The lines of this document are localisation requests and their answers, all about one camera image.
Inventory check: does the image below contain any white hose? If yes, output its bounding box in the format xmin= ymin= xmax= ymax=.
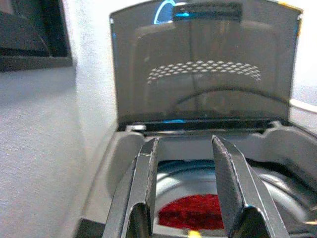
xmin=290 ymin=98 xmax=317 ymax=108

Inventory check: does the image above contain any dark transparent washer lid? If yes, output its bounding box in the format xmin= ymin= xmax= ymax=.
xmin=109 ymin=0 xmax=304 ymax=131

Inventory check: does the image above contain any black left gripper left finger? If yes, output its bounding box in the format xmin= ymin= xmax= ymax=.
xmin=102 ymin=137 xmax=159 ymax=238

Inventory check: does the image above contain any dark window frame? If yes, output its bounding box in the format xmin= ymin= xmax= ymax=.
xmin=0 ymin=0 xmax=74 ymax=73

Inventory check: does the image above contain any steel washer drum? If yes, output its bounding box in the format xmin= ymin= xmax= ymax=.
xmin=153 ymin=158 xmax=317 ymax=233

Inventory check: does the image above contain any grey top-load washing machine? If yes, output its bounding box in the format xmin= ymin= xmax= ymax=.
xmin=74 ymin=119 xmax=317 ymax=238

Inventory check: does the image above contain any red fuzzy cloth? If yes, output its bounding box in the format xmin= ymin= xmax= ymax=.
xmin=158 ymin=194 xmax=225 ymax=231

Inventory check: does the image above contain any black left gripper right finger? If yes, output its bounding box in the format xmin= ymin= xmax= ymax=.
xmin=211 ymin=134 xmax=291 ymax=238

